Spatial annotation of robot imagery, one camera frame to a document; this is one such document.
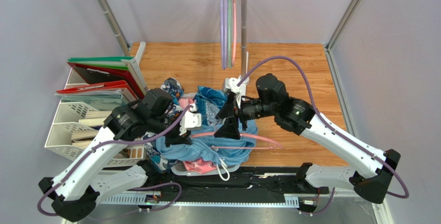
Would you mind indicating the red folder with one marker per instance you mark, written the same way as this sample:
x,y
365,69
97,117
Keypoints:
x,y
95,74

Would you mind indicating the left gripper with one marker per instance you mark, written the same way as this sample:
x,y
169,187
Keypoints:
x,y
177,139

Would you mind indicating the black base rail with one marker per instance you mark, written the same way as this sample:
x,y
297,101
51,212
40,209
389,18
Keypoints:
x,y
247,187

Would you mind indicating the dark blue patterned shorts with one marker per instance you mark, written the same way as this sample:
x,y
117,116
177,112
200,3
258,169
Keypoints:
x,y
209,101

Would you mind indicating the metal clothes rack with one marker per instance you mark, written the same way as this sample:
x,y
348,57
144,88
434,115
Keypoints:
x,y
125,46

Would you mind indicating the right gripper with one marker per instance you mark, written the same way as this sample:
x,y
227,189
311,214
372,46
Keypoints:
x,y
233,111

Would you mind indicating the light blue shorts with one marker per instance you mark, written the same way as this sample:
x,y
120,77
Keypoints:
x,y
208,148

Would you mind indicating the white laundry basket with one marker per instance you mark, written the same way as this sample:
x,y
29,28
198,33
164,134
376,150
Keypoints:
x,y
180,168

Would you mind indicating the purple hanger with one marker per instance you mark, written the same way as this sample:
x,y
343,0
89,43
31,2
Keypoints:
x,y
223,34
225,15

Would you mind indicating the pink garment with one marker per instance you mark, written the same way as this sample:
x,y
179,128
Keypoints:
x,y
200,167

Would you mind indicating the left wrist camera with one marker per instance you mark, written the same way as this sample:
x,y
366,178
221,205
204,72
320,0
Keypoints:
x,y
191,120

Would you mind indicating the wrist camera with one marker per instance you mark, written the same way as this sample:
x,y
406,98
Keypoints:
x,y
232,85
191,120

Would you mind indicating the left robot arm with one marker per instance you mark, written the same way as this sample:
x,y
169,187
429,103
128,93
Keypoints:
x,y
77,190

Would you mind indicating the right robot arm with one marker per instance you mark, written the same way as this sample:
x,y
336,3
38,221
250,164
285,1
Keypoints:
x,y
369,171

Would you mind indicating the pink hanger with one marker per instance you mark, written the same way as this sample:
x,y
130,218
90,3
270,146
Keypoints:
x,y
271,144
234,32

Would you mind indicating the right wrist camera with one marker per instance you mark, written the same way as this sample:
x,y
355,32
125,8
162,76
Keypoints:
x,y
232,85

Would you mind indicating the green folder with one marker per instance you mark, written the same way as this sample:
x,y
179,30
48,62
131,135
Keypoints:
x,y
116,62

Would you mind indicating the colorful patterned shorts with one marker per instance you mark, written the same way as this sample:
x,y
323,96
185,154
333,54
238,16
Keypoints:
x,y
159,161

